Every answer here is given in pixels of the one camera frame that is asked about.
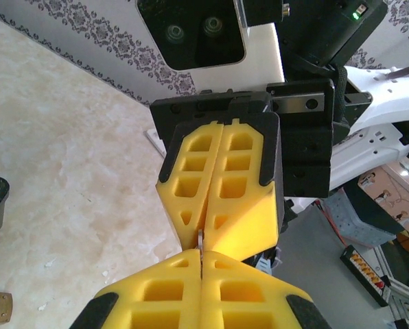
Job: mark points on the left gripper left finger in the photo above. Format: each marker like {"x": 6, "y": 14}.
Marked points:
{"x": 163, "y": 294}

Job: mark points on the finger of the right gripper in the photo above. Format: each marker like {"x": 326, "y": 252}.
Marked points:
{"x": 245, "y": 212}
{"x": 190, "y": 171}

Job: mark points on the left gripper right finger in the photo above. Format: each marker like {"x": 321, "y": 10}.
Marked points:
{"x": 245, "y": 294}

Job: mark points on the small metal key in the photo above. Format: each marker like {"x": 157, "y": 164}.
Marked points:
{"x": 200, "y": 240}

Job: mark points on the white card package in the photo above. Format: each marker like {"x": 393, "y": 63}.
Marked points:
{"x": 155, "y": 142}

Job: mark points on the pink illustrated box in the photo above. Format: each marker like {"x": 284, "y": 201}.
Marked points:
{"x": 393, "y": 195}

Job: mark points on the black connector strip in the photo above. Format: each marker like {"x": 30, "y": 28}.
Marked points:
{"x": 365, "y": 274}

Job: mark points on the grey perforated metal bracket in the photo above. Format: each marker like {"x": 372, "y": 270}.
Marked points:
{"x": 355, "y": 222}

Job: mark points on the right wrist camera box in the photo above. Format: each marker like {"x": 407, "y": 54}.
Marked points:
{"x": 190, "y": 34}

